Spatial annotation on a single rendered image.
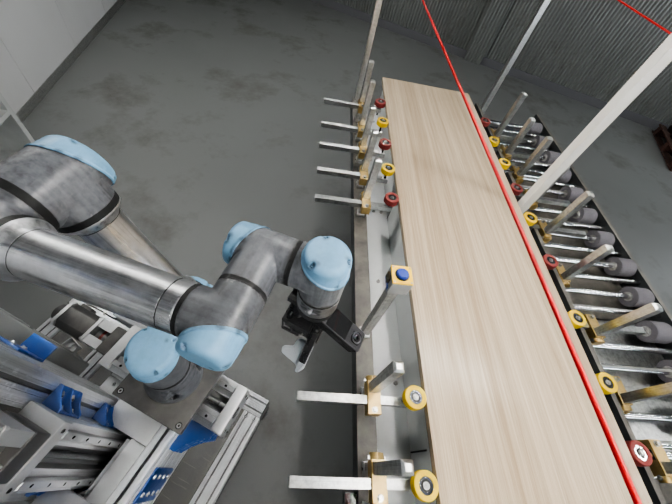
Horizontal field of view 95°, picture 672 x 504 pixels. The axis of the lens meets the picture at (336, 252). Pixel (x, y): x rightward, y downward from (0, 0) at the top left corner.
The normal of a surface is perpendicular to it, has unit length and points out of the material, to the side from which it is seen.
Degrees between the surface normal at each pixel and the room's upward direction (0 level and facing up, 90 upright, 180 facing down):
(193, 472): 0
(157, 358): 7
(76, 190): 70
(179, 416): 0
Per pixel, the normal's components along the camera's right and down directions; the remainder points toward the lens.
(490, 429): 0.17, -0.57
